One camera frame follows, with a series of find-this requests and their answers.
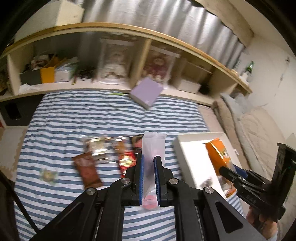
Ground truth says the orange snack bag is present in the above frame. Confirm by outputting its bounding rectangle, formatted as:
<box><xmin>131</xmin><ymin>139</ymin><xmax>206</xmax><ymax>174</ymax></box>
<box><xmin>205</xmin><ymin>138</ymin><xmax>236</xmax><ymax>198</ymax></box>

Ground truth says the silver curtain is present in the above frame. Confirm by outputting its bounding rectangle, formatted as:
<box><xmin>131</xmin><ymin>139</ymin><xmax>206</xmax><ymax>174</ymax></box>
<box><xmin>80</xmin><ymin>1</ymin><xmax>245</xmax><ymax>69</ymax></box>

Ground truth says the white pink snack packet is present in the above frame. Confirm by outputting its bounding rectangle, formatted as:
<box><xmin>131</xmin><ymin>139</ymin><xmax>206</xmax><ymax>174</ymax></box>
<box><xmin>142</xmin><ymin>132</ymin><xmax>167</xmax><ymax>210</ymax></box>

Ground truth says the beige folded blanket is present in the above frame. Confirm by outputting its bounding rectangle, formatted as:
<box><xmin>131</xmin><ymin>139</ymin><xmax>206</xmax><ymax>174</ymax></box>
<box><xmin>212</xmin><ymin>93</ymin><xmax>285</xmax><ymax>180</ymax></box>

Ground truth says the green glass bottle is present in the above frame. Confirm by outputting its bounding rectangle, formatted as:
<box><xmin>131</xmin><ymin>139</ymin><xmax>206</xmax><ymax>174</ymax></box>
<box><xmin>244</xmin><ymin>61</ymin><xmax>254</xmax><ymax>75</ymax></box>

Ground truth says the person's right hand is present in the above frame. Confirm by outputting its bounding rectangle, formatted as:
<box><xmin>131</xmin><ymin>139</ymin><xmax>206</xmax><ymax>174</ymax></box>
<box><xmin>246</xmin><ymin>206</ymin><xmax>278</xmax><ymax>240</ymax></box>

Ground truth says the purple box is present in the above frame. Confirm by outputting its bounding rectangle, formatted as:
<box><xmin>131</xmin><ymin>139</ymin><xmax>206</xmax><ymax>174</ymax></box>
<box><xmin>129</xmin><ymin>77</ymin><xmax>164</xmax><ymax>109</ymax></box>

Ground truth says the white tissue box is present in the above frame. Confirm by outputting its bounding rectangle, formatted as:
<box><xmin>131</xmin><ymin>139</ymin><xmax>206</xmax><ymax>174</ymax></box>
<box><xmin>54</xmin><ymin>61</ymin><xmax>78</xmax><ymax>82</ymax></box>

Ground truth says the brown chocolate snack packet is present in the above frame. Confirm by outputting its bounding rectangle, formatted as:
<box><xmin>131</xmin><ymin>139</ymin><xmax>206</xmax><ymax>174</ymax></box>
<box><xmin>72</xmin><ymin>152</ymin><xmax>103</xmax><ymax>189</ymax></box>

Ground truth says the clear gold cookie packet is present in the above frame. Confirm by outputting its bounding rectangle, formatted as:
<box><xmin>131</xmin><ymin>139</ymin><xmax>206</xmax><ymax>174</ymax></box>
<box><xmin>80</xmin><ymin>136</ymin><xmax>116</xmax><ymax>164</ymax></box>

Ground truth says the small white box on shelf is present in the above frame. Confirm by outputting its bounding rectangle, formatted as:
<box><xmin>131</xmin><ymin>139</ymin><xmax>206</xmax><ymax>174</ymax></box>
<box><xmin>176</xmin><ymin>79</ymin><xmax>201</xmax><ymax>93</ymax></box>

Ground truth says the striped blue white bedsheet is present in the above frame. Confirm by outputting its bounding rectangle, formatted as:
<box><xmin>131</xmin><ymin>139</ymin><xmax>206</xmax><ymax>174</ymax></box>
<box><xmin>14</xmin><ymin>89</ymin><xmax>246</xmax><ymax>241</ymax></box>

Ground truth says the red snack stick packet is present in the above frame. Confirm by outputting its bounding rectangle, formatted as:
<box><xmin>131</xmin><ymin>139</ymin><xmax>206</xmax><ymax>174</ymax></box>
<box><xmin>113</xmin><ymin>136</ymin><xmax>138</xmax><ymax>178</ymax></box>

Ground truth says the white tray box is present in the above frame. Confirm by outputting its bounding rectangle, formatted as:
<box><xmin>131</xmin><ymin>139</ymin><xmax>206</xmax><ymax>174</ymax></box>
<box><xmin>173</xmin><ymin>132</ymin><xmax>241</xmax><ymax>198</ymax></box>

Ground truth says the black red snack packet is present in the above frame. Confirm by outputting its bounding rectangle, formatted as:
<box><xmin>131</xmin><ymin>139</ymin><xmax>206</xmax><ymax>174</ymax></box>
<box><xmin>131</xmin><ymin>135</ymin><xmax>143</xmax><ymax>156</ymax></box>

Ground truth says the wooden headboard shelf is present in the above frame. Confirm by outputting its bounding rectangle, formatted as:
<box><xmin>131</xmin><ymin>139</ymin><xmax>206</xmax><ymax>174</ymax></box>
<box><xmin>1</xmin><ymin>22</ymin><xmax>251</xmax><ymax>105</ymax></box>

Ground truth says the small green candy packet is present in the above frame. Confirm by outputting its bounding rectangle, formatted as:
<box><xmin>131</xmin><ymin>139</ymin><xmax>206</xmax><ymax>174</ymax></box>
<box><xmin>40</xmin><ymin>169</ymin><xmax>58</xmax><ymax>185</ymax></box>

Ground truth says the orange and black box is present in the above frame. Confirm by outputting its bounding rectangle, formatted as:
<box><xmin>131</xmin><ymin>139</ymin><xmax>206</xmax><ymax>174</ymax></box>
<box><xmin>20</xmin><ymin>59</ymin><xmax>65</xmax><ymax>85</ymax></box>

